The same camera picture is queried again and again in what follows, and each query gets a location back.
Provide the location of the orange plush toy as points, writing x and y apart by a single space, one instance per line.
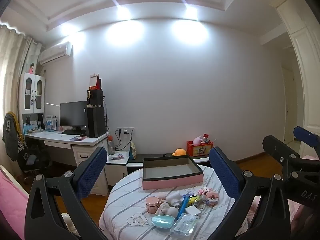
179 152

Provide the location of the water bottle with orange cap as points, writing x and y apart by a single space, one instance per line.
111 145

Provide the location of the white desk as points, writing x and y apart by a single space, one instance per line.
55 139

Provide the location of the black computer monitor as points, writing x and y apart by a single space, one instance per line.
73 113

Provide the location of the teal oval dish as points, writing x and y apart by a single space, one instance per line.
162 222

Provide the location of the beige curtain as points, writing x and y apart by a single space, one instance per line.
10 75

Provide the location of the long blue box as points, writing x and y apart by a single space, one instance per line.
183 206

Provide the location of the red storage crate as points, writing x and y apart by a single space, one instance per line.
200 150

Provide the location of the clear plastic box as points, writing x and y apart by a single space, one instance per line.
184 225

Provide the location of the red desk calendar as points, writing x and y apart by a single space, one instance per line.
95 81

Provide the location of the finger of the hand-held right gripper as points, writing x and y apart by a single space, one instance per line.
277 146
306 136

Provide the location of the white wall power outlets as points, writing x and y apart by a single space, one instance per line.
126 130

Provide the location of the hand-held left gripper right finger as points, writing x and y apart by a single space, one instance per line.
225 175

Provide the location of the pink box with black rim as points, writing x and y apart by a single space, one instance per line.
172 181

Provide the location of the blue white carton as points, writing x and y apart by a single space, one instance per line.
50 123

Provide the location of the black speaker box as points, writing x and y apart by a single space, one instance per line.
95 98

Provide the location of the white wardrobe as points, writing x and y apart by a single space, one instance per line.
307 67

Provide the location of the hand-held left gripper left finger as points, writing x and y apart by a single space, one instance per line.
91 173

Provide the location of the rose gold jar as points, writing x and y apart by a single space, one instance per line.
152 205

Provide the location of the glass bottle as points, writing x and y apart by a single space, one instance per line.
200 203

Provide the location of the pink patterned pouch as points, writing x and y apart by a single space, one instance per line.
118 156

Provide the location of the yellow blue snack bag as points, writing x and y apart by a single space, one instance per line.
133 151

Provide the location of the pink block toy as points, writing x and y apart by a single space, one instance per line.
213 198

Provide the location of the striped white tablecloth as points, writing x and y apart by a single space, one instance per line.
130 195

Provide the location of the low white side cabinet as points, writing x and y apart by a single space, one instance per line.
117 171

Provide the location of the small doll figurine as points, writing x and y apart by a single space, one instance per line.
31 68

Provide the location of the white air conditioner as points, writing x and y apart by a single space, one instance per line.
55 53

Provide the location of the small blue patterned box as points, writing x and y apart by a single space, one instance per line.
189 195

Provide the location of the pink fuzzy blanket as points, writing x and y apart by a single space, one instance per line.
11 205

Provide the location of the draped dark printed clothing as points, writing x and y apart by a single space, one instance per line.
11 135

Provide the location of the clear heart-shaped coaster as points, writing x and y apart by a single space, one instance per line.
136 219

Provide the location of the black computer tower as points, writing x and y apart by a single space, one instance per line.
96 122

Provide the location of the white plush toy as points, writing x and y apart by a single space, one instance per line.
163 208

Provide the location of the white hutch cabinet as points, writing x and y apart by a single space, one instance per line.
32 92

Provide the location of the pink plush toy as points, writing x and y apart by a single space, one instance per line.
198 140

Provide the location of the small red packet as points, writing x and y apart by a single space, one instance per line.
205 138

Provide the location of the black keyboard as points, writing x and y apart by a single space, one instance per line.
73 132

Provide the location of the white room door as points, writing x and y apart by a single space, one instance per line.
290 100

